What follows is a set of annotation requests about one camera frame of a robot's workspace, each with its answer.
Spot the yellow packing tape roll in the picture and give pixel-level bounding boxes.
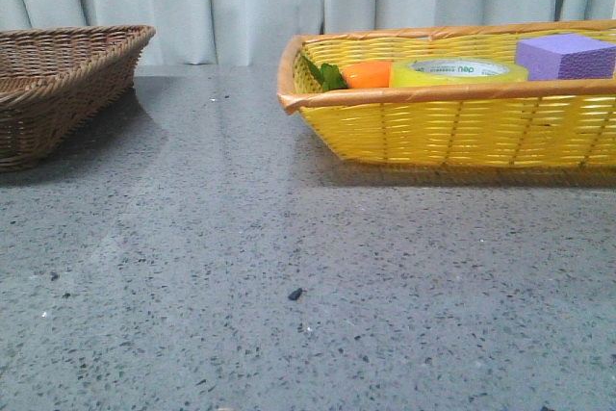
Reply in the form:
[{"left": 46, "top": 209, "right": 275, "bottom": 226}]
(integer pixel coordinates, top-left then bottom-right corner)
[{"left": 389, "top": 56, "right": 528, "bottom": 88}]

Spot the small black debris chip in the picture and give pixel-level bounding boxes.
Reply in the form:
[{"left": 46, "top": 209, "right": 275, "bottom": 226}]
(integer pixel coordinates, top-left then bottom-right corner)
[{"left": 288, "top": 288, "right": 303, "bottom": 300}]

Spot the orange toy carrot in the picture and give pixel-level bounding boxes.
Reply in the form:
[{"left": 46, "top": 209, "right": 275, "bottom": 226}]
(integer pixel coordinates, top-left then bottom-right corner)
[{"left": 301, "top": 54, "right": 393, "bottom": 91}]

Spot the yellow woven plastic basket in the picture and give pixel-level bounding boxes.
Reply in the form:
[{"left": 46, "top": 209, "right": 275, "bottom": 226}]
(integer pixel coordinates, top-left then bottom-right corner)
[{"left": 277, "top": 20, "right": 615, "bottom": 168}]

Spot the brown wicker basket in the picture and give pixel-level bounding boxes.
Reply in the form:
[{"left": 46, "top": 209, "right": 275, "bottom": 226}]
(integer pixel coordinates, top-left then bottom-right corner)
[{"left": 1, "top": 25, "right": 156, "bottom": 172}]

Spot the purple foam block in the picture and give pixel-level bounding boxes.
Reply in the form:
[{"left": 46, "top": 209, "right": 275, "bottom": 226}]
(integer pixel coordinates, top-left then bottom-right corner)
[{"left": 515, "top": 34, "right": 615, "bottom": 81}]

